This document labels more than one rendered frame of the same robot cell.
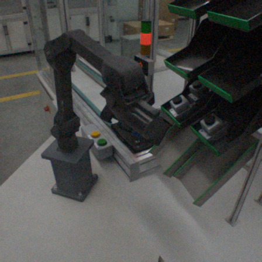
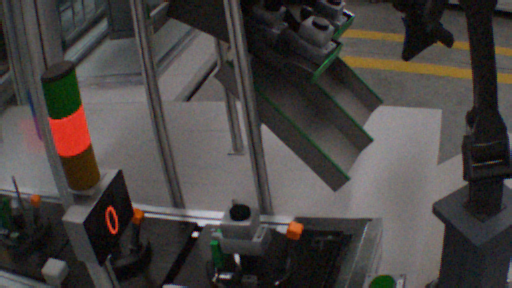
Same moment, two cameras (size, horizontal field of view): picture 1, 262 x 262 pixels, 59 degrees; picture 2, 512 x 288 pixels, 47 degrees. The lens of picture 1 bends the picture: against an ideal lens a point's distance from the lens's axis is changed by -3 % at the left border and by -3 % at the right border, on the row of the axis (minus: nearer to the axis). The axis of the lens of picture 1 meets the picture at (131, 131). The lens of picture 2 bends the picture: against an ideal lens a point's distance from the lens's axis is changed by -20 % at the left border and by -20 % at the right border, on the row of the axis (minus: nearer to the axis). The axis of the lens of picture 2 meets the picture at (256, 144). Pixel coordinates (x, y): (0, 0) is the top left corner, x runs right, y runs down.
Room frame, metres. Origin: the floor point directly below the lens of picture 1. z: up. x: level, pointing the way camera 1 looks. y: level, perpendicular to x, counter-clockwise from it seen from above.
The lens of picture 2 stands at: (1.43, 0.62, 1.68)
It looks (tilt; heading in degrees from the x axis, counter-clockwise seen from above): 30 degrees down; 232
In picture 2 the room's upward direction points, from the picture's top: 9 degrees counter-clockwise
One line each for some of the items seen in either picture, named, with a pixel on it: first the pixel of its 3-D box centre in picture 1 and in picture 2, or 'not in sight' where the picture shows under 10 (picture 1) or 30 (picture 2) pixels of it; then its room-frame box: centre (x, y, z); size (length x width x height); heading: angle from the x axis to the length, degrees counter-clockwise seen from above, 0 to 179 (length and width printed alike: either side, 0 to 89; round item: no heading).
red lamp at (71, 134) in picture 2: (145, 38); (69, 128); (1.17, -0.07, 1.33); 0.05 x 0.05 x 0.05
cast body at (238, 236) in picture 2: not in sight; (236, 228); (0.95, -0.07, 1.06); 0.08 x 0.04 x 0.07; 121
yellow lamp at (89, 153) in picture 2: (145, 48); (78, 163); (1.17, -0.07, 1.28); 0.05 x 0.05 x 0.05
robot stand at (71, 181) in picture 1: (72, 166); (478, 252); (0.69, 0.23, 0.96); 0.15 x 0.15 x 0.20; 72
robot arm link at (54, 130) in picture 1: (65, 126); (486, 157); (0.69, 0.23, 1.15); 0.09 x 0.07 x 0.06; 135
